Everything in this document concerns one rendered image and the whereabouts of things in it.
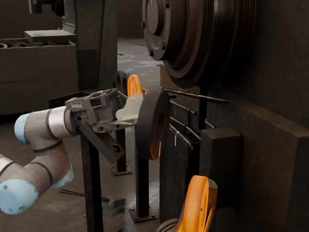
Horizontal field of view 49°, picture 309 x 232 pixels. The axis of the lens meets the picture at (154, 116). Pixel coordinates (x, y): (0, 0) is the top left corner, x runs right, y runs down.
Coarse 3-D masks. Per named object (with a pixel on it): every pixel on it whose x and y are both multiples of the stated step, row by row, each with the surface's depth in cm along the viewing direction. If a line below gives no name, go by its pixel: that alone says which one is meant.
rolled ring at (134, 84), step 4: (132, 76) 183; (136, 76) 184; (128, 80) 192; (132, 80) 183; (136, 80) 181; (128, 84) 193; (132, 84) 192; (136, 84) 180; (140, 84) 181; (128, 88) 194; (132, 88) 194; (136, 88) 179; (140, 88) 180; (128, 92) 195; (132, 92) 194; (136, 92) 180; (140, 92) 180; (128, 96) 196
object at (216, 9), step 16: (208, 0) 89; (224, 0) 88; (208, 16) 90; (224, 16) 89; (208, 32) 91; (224, 32) 91; (208, 48) 92; (224, 48) 94; (208, 64) 95; (176, 80) 117; (192, 80) 104; (208, 80) 105
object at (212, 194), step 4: (212, 188) 84; (216, 188) 84; (212, 192) 85; (216, 192) 84; (208, 196) 85; (212, 196) 85; (216, 196) 84; (208, 200) 85; (212, 200) 85; (216, 200) 85; (208, 204) 86; (212, 204) 85; (216, 204) 85; (208, 208) 86; (208, 212) 86
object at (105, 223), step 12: (72, 96) 169; (84, 96) 172; (84, 144) 161; (84, 156) 164; (96, 156) 165; (84, 168) 166; (96, 168) 166; (84, 180) 169; (96, 180) 168; (96, 192) 170; (96, 204) 172; (96, 216) 174; (84, 228) 182; (96, 228) 175; (108, 228) 182; (120, 228) 182
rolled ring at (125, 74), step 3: (126, 72) 203; (129, 72) 203; (123, 75) 206; (126, 75) 199; (129, 75) 199; (123, 78) 207; (126, 78) 199; (123, 81) 210; (126, 81) 200; (123, 84) 211; (126, 84) 211; (123, 87) 211; (126, 87) 212; (123, 90) 211; (126, 90) 212; (123, 93) 211; (126, 93) 211
